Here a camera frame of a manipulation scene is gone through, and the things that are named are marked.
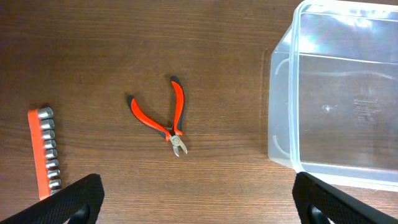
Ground red black side cutters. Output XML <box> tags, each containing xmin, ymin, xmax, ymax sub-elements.
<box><xmin>126</xmin><ymin>75</ymin><xmax>188</xmax><ymax>157</ymax></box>

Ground orange socket bit rail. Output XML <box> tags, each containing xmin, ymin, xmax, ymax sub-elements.
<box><xmin>27</xmin><ymin>107</ymin><xmax>62</xmax><ymax>200</ymax></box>

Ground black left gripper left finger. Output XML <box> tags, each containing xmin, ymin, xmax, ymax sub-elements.
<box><xmin>1</xmin><ymin>174</ymin><xmax>104</xmax><ymax>224</ymax></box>

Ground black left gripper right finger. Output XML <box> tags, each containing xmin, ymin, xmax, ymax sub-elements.
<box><xmin>292</xmin><ymin>172</ymin><xmax>397</xmax><ymax>224</ymax></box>

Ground clear plastic container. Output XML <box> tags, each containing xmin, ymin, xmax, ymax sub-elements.
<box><xmin>267</xmin><ymin>1</ymin><xmax>397</xmax><ymax>192</ymax></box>

